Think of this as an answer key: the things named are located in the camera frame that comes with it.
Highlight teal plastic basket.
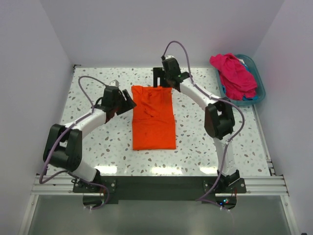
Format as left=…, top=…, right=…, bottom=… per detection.
left=213, top=54, right=266, bottom=106

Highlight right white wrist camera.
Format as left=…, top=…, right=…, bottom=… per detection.
left=165, top=55, right=175, bottom=60

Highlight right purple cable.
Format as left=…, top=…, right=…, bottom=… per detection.
left=160, top=40, right=246, bottom=203

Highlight aluminium rail frame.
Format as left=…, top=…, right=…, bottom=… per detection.
left=18, top=105, right=300, bottom=235

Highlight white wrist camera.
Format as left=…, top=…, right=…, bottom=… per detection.
left=165, top=55, right=175, bottom=60
left=109, top=79, right=119, bottom=88

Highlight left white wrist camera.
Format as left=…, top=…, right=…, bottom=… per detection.
left=109, top=79, right=119, bottom=88

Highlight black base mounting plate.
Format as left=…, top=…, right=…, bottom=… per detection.
left=71, top=176, right=247, bottom=209

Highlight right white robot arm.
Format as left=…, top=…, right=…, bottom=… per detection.
left=153, top=56, right=240, bottom=187

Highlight orange t shirt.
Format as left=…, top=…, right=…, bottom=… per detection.
left=132, top=86, right=176, bottom=150

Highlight pink t shirt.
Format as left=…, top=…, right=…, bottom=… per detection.
left=209, top=53, right=246, bottom=101

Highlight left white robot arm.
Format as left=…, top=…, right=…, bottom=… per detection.
left=43, top=86, right=136, bottom=184

